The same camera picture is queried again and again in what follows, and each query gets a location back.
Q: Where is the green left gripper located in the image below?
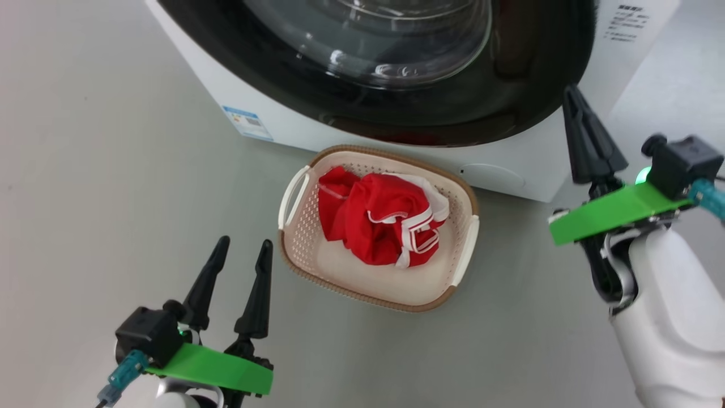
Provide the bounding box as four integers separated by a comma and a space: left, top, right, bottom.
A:
144, 236, 274, 408

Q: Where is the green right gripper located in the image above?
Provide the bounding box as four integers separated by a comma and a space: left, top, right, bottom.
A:
548, 84, 694, 304

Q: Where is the washing machine door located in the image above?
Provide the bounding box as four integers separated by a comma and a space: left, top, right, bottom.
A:
156, 0, 598, 148

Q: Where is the red and white garment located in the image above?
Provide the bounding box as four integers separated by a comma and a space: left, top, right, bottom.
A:
318, 165, 450, 269

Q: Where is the cream basket with brown rim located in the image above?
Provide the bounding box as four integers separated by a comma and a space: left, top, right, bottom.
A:
278, 144, 480, 313

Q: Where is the white front-load washing machine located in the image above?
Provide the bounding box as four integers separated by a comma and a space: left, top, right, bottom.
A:
144, 0, 683, 203

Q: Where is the round white filter cover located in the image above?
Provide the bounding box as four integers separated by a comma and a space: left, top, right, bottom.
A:
460, 164, 526, 190

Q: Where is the blue energy label sticker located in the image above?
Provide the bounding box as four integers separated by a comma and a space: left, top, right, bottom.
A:
221, 105, 274, 142

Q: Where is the teal right cable connector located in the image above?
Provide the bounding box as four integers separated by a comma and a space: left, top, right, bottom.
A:
688, 178, 725, 222

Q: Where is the teal cable connector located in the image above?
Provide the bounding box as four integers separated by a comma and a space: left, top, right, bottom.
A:
96, 349, 149, 404
688, 178, 725, 222

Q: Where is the teal left cable connector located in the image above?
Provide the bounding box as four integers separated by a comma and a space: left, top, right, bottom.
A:
96, 349, 149, 404

